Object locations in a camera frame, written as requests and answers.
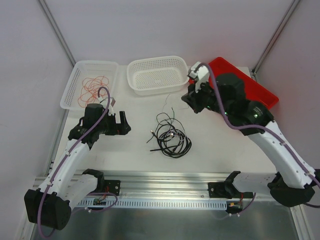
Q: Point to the white slotted cable duct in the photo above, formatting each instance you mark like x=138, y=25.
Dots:
x=131, y=203

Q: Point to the white perforated rounded basket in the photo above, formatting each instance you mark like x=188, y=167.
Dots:
x=157, y=75

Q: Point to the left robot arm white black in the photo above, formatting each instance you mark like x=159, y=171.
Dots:
x=51, y=204

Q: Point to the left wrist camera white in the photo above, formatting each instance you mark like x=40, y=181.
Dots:
x=104, y=101

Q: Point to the red plastic tray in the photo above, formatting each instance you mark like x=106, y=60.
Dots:
x=253, y=90

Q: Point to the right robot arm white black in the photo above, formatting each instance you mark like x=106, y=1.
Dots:
x=294, y=180

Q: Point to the aluminium mounting rail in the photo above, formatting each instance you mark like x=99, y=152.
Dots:
x=146, y=185

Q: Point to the clear white rectangular basket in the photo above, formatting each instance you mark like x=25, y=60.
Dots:
x=85, y=79

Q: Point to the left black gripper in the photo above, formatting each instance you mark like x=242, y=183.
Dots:
x=118, y=126

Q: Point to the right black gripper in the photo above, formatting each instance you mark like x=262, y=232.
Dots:
x=195, y=97

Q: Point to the left aluminium frame post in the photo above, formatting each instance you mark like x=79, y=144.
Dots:
x=57, y=32

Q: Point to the aluminium frame post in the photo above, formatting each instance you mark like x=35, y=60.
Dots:
x=275, y=36
x=57, y=32

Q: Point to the right aluminium frame post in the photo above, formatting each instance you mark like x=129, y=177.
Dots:
x=275, y=36

